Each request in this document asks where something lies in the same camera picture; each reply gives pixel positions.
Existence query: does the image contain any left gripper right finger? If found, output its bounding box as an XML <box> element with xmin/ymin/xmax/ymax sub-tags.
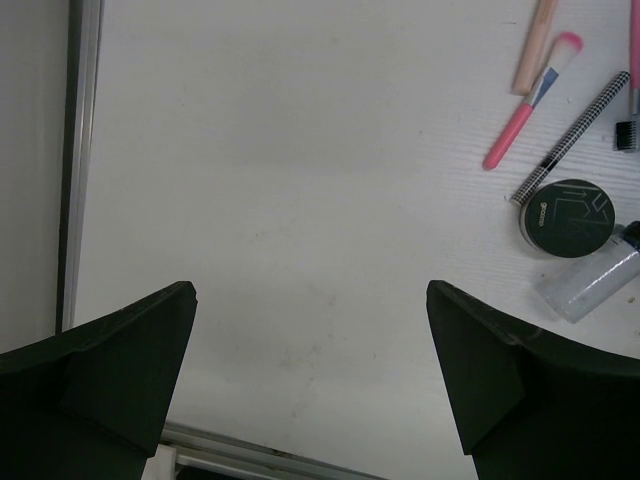
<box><xmin>426</xmin><ymin>280</ymin><xmax>639</xmax><ymax>479</ymax></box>

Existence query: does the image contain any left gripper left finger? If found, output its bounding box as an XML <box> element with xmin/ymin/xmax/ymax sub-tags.
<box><xmin>1</xmin><ymin>281</ymin><xmax>197</xmax><ymax>479</ymax></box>

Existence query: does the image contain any small black-capped clear bottle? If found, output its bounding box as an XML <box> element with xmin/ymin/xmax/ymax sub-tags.
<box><xmin>537</xmin><ymin>221</ymin><xmax>639</xmax><ymax>323</ymax></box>

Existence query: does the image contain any black round powder jar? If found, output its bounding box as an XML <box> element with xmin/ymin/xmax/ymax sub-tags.
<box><xmin>519</xmin><ymin>179</ymin><xmax>616</xmax><ymax>259</ymax></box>

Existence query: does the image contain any pink eyebrow comb brush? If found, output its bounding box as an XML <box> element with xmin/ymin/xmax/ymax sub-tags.
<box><xmin>615</xmin><ymin>0</ymin><xmax>639</xmax><ymax>153</ymax></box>

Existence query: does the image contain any beige concealer stick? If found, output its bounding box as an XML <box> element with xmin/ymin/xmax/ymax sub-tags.
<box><xmin>512</xmin><ymin>0</ymin><xmax>557</xmax><ymax>96</ymax></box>

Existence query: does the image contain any pink makeup brush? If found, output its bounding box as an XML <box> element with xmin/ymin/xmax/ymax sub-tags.
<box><xmin>483</xmin><ymin>32</ymin><xmax>584</xmax><ymax>170</ymax></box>

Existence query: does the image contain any checkered eyeliner pen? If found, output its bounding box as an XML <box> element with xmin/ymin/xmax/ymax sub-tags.
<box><xmin>510</xmin><ymin>71</ymin><xmax>632</xmax><ymax>206</ymax></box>

